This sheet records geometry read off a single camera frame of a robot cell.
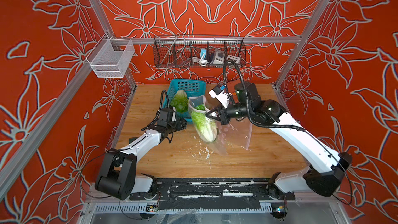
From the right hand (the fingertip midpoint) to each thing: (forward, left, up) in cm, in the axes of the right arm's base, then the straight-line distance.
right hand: (204, 115), depth 61 cm
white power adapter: (+43, -9, -2) cm, 44 cm away
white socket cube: (+46, -20, -5) cm, 50 cm away
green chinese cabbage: (-1, 0, -7) cm, 7 cm away
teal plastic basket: (+51, +9, -36) cm, 63 cm away
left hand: (+13, +12, -25) cm, 31 cm away
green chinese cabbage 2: (+26, +15, -23) cm, 38 cm away
